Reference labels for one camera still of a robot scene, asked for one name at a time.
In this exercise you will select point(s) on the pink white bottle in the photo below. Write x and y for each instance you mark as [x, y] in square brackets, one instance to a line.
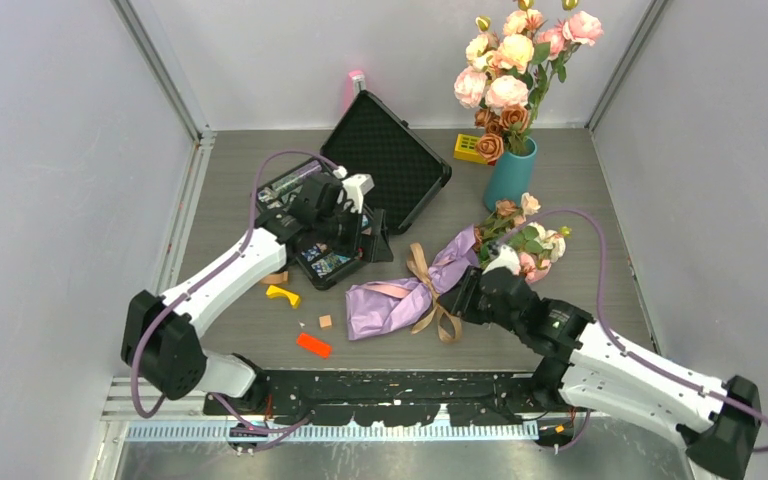
[356, 82]

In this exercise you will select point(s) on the black open poker case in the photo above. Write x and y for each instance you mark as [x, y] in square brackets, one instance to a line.
[407, 174]

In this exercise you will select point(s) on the small wooden cube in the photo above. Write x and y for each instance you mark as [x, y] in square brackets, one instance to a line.
[325, 322]

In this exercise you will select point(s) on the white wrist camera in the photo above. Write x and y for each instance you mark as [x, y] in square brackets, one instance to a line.
[505, 257]
[354, 188]

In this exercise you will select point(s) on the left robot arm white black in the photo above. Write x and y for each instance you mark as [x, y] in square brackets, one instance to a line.
[162, 339]

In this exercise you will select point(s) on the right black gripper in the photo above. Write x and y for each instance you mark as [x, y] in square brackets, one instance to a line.
[459, 298]

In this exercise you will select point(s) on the yellow perforated block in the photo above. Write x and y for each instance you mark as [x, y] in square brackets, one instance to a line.
[465, 149]

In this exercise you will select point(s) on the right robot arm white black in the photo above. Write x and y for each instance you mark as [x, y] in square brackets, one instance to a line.
[585, 365]

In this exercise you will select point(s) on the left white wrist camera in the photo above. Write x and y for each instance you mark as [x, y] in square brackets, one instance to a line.
[354, 188]

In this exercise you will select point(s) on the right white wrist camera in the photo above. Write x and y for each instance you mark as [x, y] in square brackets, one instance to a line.
[505, 257]

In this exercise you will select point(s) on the wooden arch block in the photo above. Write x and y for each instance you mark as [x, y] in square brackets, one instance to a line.
[276, 278]

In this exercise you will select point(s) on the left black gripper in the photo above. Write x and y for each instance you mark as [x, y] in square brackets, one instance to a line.
[379, 248]

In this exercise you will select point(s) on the tan ribbon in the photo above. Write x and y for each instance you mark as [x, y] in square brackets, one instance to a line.
[383, 307]

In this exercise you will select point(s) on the pink rose bouquet in vase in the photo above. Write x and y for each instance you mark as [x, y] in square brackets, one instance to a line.
[507, 75]

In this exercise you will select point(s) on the orange rectangular block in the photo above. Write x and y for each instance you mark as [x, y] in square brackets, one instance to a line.
[314, 345]

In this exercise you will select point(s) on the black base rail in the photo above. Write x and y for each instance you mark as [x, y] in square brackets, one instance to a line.
[392, 398]

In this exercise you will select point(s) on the yellow arch block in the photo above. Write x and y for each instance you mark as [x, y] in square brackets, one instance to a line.
[276, 292]

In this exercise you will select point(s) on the teal vase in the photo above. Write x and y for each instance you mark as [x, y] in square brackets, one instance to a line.
[511, 176]

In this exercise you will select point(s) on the purple flower bouquet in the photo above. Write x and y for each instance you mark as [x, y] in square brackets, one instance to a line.
[510, 224]

